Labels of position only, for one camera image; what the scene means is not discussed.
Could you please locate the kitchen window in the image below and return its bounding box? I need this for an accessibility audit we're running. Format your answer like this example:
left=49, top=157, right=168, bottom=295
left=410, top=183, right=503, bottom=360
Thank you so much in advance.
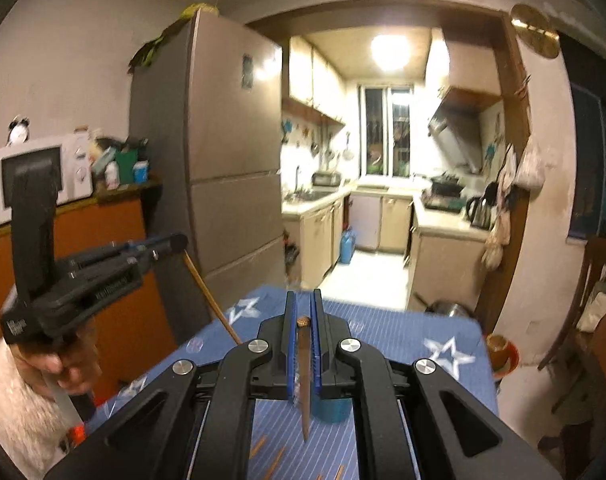
left=359, top=86, right=414, bottom=178

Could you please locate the person's left hand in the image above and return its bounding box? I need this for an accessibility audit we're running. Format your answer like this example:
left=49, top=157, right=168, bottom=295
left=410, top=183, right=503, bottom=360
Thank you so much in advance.
left=9, top=322, right=101, bottom=400

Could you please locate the orange wooden cabinet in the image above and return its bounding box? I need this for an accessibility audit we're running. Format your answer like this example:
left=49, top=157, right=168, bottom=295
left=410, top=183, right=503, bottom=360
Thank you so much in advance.
left=0, top=181, right=179, bottom=411

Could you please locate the teal perforated utensil holder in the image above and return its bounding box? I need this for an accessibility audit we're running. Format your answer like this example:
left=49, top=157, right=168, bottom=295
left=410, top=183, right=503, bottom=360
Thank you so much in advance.
left=310, top=390, right=353, bottom=424

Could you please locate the blue water bottle on floor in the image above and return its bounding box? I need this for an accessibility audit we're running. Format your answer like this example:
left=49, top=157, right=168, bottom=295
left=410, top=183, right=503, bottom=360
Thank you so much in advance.
left=339, top=228, right=356, bottom=264

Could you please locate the white bottle on cabinet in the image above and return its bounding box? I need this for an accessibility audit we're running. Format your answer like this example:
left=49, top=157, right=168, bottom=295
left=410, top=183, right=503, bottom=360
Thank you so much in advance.
left=104, top=160, right=120, bottom=190

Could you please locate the blue lidded jar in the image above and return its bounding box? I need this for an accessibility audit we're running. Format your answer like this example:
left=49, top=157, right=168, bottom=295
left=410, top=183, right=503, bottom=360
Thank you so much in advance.
left=132, top=160, right=149, bottom=184

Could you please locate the green container on cabinet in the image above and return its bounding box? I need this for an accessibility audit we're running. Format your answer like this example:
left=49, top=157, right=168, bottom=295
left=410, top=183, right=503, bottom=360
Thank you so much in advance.
left=115, top=148, right=138, bottom=185

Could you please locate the blue star-pattern tablecloth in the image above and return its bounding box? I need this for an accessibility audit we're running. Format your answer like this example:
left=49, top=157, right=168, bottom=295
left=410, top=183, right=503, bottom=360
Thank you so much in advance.
left=74, top=311, right=507, bottom=479

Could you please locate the white microwave oven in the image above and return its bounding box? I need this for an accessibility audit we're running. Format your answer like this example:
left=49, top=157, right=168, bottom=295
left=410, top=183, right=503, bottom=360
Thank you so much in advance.
left=0, top=132, right=94, bottom=224

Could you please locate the silver grey refrigerator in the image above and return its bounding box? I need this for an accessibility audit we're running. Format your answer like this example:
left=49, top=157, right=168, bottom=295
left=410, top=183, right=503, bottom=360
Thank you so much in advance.
left=129, top=10, right=286, bottom=342

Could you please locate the black wok on stove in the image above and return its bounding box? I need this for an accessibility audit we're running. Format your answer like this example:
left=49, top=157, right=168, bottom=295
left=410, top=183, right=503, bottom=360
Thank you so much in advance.
left=422, top=174, right=464, bottom=197

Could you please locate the stainless electric kettle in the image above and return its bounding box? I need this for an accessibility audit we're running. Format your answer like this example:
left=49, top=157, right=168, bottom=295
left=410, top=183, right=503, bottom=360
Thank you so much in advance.
left=466, top=196, right=492, bottom=231

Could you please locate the range hood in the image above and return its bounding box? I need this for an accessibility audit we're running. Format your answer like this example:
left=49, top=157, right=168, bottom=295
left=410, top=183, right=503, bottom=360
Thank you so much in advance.
left=429, top=100, right=483, bottom=174

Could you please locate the hanging white plastic bag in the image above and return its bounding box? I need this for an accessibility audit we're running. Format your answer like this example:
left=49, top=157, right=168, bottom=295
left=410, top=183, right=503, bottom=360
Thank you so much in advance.
left=513, top=136, right=546, bottom=193

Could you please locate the ceiling lamp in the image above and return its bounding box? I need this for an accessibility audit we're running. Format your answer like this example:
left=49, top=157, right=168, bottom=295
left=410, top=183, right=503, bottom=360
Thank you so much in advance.
left=370, top=34, right=412, bottom=74

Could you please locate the dark wooden chair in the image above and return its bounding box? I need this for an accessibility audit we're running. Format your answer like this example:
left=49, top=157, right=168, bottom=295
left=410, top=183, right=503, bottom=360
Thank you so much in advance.
left=537, top=237, right=606, bottom=414

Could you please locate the dark window with curtain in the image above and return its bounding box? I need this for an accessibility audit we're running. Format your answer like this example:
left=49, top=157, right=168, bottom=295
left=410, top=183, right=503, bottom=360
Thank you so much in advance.
left=560, top=34, right=606, bottom=240

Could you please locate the round gold wall clock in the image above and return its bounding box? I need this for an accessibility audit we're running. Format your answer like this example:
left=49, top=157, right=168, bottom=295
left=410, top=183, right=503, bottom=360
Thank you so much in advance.
left=510, top=3, right=561, bottom=60

